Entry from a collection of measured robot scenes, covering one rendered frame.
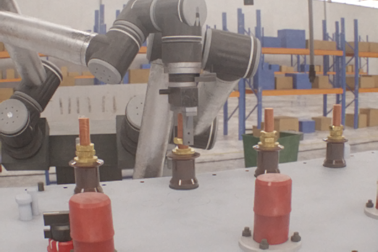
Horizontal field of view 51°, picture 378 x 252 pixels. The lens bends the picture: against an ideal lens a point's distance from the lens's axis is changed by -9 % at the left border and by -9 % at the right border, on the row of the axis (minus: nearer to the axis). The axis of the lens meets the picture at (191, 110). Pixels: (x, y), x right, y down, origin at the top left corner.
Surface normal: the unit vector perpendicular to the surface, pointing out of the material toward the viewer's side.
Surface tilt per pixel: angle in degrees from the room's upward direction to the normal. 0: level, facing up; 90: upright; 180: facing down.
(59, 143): 90
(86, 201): 4
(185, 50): 90
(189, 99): 90
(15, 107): 60
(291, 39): 90
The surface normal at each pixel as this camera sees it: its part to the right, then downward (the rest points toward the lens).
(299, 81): 0.31, 0.10
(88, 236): 0.11, 0.08
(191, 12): 0.80, 0.05
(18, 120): 0.25, -0.36
